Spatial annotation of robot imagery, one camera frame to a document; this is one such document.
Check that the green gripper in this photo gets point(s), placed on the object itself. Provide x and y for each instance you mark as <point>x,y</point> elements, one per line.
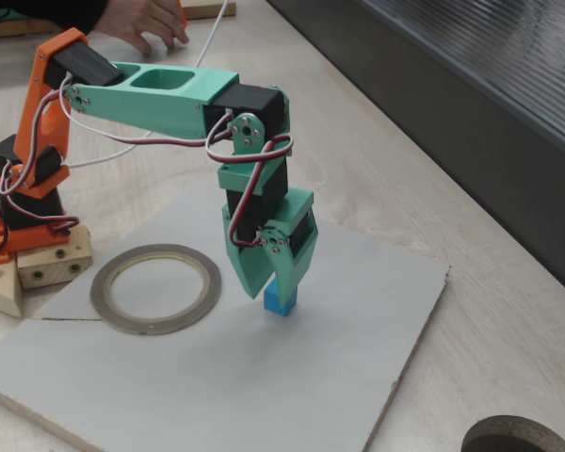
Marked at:
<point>298,217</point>

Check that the blue cube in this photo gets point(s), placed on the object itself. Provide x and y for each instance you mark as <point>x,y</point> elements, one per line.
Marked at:
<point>275,303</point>

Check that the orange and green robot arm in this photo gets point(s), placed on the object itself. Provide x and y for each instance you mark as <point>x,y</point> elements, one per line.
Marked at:
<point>160,108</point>

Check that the black sleeved forearm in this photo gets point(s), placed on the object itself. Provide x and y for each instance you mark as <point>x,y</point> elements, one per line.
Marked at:
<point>66,11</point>

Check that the person's bare hand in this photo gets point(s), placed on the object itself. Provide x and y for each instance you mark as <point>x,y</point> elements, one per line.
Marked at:
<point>146,21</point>

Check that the white-topped plywood board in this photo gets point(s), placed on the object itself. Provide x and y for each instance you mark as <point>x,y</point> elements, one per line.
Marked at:
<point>263,376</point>

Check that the wooden base block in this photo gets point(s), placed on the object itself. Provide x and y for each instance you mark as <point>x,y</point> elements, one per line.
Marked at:
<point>82,256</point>

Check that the triangular wooden wedge block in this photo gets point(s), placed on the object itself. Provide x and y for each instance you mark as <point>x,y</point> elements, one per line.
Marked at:
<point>0,292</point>

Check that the frosted glass desk partition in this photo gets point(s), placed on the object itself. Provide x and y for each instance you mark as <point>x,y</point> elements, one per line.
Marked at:
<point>499,117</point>

